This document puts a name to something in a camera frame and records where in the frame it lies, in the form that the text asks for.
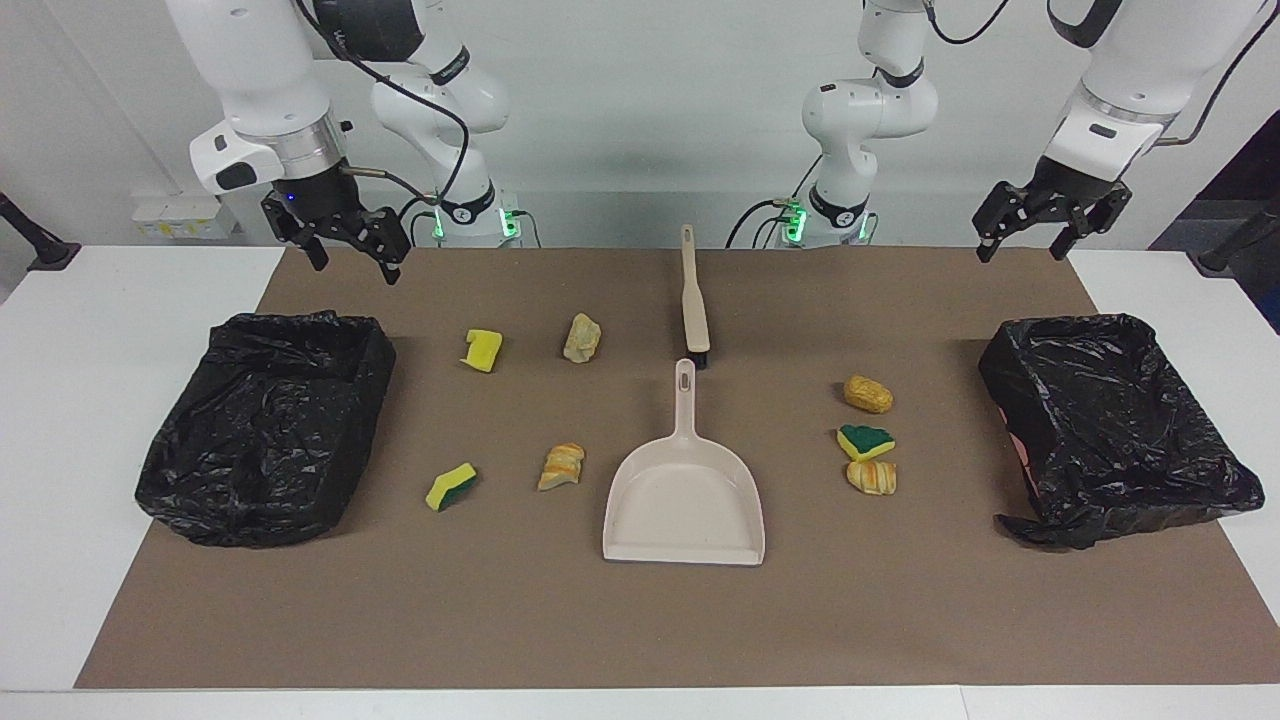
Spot plain yellow sponge piece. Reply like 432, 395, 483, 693
460, 328, 504, 374

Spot brown bread roll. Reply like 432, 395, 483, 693
843, 374, 894, 415

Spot pale bread chunk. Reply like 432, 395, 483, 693
562, 312, 604, 364

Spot green topped yellow sponge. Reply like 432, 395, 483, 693
837, 424, 897, 462

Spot orange striped bread piece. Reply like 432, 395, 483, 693
846, 459, 898, 497

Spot beige hand brush black bristles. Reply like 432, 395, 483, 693
680, 224, 712, 370

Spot beige plastic dustpan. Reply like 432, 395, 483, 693
602, 358, 767, 568

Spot black bag lined pink bin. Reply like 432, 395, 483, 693
978, 313, 1266, 551

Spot dark background furniture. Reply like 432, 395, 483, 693
1150, 110, 1280, 336

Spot yellow green sponge block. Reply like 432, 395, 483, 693
425, 462, 479, 513

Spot striped croissant piece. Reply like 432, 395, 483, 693
537, 443, 586, 492

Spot brown paper table mat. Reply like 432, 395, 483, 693
75, 247, 1280, 691

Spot black right base cables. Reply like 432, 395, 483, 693
398, 195, 443, 248

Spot black base cables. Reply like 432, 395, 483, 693
398, 195, 443, 248
725, 198, 803, 248

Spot white wall outlet box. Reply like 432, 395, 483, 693
132, 193, 241, 241

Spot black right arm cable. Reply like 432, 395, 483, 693
293, 0, 471, 206

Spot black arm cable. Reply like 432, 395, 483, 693
293, 0, 471, 206
1155, 0, 1280, 148

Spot black camera stand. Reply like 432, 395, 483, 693
1197, 195, 1280, 278
0, 190, 81, 273

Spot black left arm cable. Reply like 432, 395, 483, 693
1155, 0, 1280, 148

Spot black left base cables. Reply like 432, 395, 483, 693
725, 198, 803, 248

